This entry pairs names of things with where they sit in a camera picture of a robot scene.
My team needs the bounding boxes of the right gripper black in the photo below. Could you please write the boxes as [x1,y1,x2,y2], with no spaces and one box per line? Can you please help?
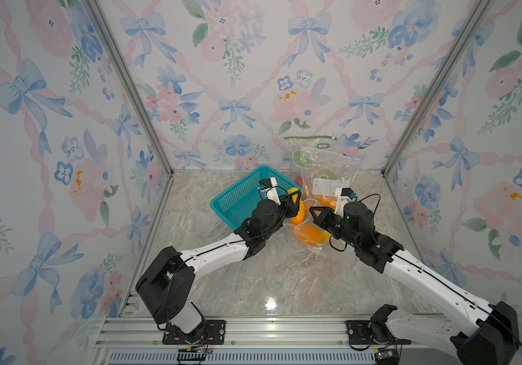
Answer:
[310,204,360,250]

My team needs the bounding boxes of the small yellow mango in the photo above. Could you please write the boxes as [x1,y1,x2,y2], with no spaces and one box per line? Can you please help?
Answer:
[288,188,305,226]

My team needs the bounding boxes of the orange mango top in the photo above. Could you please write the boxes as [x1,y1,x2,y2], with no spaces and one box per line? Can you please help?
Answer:
[313,196,337,209]

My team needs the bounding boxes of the clear plastic bag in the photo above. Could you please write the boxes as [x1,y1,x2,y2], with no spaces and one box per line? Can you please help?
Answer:
[285,199,331,255]
[302,150,362,199]

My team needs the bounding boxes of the clear zip-top bag green print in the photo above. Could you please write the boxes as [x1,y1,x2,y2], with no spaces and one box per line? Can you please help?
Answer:
[285,135,338,186]

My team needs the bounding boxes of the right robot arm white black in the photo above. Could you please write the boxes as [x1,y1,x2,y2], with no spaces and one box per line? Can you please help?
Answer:
[309,202,522,364]

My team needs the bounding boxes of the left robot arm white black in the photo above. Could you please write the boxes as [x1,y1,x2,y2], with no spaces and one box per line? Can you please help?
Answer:
[136,186,301,341]

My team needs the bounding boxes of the teal plastic mesh basket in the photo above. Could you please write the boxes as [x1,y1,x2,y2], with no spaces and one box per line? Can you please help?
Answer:
[210,165,303,230]

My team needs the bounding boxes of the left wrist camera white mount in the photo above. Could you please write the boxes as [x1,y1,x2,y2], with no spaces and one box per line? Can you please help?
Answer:
[258,177,281,205]

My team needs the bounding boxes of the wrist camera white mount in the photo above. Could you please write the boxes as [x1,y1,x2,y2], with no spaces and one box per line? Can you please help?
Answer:
[335,187,357,217]
[258,177,281,205]

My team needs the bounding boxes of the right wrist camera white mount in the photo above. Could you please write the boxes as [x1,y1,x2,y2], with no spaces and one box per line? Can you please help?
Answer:
[335,187,357,217]

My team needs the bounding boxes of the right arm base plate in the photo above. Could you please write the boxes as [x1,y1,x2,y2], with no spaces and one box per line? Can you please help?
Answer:
[345,319,411,346]

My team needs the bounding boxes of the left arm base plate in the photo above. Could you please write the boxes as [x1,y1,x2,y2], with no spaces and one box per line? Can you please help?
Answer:
[162,319,227,345]

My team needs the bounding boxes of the aluminium front rail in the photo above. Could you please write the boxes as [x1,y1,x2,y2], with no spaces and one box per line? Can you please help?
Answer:
[88,313,459,364]

